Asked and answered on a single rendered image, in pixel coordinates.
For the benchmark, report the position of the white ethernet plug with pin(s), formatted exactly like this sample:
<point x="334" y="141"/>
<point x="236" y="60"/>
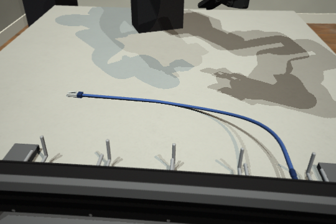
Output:
<point x="75" y="94"/>

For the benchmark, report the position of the blue patch cord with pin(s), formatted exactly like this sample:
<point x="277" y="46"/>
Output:
<point x="292" y="172"/>

